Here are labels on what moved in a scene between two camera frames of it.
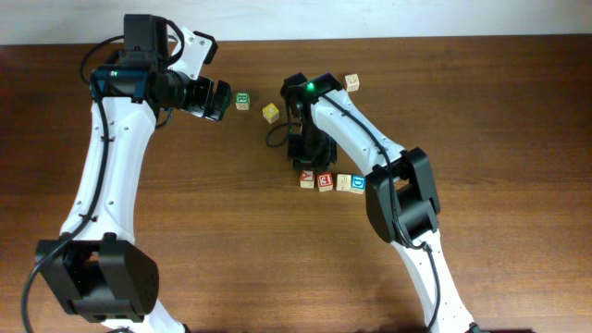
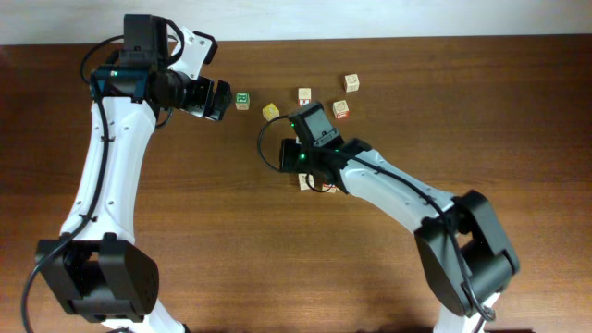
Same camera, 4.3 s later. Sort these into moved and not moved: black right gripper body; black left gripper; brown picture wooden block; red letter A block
Moved: black right gripper body
Not moved: red letter A block; black left gripper; brown picture wooden block
